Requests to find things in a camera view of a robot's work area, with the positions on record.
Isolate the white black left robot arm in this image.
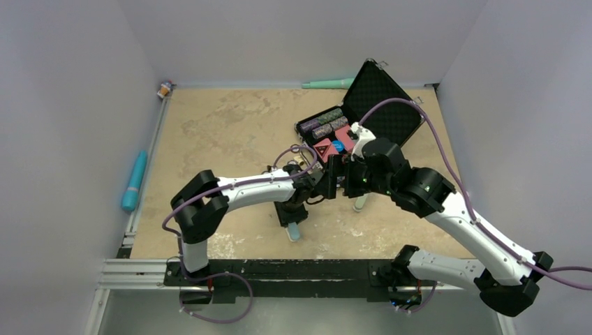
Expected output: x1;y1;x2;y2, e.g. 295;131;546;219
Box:
162;155;346;285

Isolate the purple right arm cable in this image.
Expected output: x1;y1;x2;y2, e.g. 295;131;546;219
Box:
358;97;592;315

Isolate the light blue stapler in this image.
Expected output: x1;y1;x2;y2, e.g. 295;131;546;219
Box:
274;202;309;242

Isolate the black poker chip case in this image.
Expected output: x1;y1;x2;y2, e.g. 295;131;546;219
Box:
294;59;424;165

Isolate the mint green handle tool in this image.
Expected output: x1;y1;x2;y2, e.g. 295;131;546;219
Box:
301;77;355;89

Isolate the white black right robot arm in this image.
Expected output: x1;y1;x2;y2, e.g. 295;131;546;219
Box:
344;135;553;317

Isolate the aluminium frame rail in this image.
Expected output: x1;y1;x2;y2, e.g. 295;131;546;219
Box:
83;258;166;334

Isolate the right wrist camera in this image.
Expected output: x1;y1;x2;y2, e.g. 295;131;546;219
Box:
348;122;376;161

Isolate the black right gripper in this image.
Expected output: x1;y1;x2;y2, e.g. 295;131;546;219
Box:
314;153;394;200

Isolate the teal blue handle tool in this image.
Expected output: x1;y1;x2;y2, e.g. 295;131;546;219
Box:
121;151;148;212

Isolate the small orange bottle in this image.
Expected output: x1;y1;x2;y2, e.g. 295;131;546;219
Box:
156;80;175;99

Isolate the beige green stapler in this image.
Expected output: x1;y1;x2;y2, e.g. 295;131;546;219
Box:
353;194;369;212

